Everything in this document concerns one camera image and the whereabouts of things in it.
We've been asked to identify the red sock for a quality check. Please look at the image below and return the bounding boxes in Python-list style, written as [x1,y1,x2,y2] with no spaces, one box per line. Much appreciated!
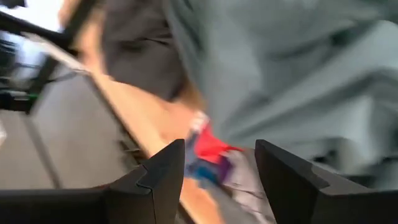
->
[194,123,245,165]

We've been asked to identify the silver metal bracket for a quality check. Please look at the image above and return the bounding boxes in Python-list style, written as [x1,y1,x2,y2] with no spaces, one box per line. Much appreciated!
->
[23,32,91,76]

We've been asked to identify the dark grey garment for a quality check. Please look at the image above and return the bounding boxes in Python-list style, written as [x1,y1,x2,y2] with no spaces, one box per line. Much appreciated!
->
[102,0,190,102]

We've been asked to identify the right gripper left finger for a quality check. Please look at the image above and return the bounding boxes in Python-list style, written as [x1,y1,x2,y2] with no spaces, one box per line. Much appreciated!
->
[105,139,186,224]

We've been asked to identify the black aluminium table frame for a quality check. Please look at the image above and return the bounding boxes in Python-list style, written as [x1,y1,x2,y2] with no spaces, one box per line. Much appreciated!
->
[0,0,100,54]

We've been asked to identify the light blue knit sock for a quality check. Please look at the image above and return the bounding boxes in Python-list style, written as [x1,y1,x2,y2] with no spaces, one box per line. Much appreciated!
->
[185,133,233,185]

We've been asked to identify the grey-green trousers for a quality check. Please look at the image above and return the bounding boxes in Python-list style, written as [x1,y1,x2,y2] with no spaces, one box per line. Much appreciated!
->
[161,0,398,190]

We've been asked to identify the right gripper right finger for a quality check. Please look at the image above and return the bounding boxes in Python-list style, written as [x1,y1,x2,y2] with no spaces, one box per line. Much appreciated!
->
[254,139,355,224]

